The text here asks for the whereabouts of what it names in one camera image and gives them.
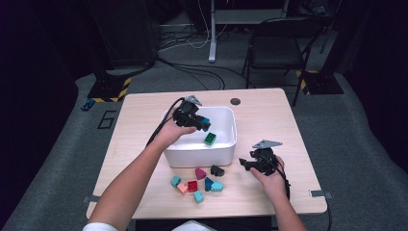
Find magenta toy block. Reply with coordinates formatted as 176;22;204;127
194;167;208;181

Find black yellow striped base plate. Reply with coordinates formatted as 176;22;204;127
295;69;344;96
87;75;133;104

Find person's right hand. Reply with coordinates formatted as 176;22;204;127
249;155;292;200

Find hand-held gripper cable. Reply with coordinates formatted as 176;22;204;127
272;153;292;201
145;96;187;148

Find black toy block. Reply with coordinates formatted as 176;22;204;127
210;165;226;177

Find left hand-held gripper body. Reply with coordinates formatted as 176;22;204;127
172;94;204;130

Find white floor cable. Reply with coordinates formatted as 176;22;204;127
158;0;229;52

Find thick black floor cable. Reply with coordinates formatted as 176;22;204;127
156;56;226;90

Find person's white shirt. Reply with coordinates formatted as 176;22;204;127
82;219;217;231

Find green toy block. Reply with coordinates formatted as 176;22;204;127
203;132;217;146

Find white desk frame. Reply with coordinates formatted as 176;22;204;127
207;0;291;64

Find right hand-held gripper cable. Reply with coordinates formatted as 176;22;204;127
272;153;292;201

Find left hand-held gripper cable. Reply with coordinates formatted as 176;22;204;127
145;96;187;148

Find black folding chair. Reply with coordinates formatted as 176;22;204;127
241;16;325;108

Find white plastic bin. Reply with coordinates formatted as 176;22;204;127
162;106;239;169

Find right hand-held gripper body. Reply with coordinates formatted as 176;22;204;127
249;139;285;177

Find large black cabinet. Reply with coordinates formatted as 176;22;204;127
86;0;158;70

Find small teal toy block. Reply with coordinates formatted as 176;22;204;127
169;174;182;189

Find person's left hand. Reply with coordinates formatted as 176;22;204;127
153;107;197;150

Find grey tape strip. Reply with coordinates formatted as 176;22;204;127
82;194;103;204
308;190;335;199

